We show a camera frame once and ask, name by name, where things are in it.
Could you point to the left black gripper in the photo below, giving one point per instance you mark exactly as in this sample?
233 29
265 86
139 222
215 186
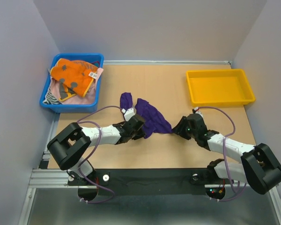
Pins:
140 135

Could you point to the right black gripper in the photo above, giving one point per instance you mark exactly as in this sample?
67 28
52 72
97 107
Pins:
179 129

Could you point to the purple towel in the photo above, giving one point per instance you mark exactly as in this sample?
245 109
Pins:
154 120

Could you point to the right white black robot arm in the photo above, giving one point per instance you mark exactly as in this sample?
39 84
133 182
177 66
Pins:
255 165

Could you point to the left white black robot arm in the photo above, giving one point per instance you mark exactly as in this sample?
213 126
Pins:
68 146

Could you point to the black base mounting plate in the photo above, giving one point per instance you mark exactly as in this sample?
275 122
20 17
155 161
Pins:
166 181

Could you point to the pink towel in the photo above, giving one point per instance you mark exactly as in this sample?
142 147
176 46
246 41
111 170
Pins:
89 93

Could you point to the yellow plastic tray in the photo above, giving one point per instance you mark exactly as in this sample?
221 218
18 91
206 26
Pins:
219 88

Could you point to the orange towel with grey spots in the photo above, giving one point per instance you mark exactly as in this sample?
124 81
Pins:
72 75

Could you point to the grey white striped towel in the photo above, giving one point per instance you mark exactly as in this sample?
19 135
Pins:
50 99

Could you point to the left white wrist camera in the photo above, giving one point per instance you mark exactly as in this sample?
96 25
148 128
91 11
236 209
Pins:
128 113

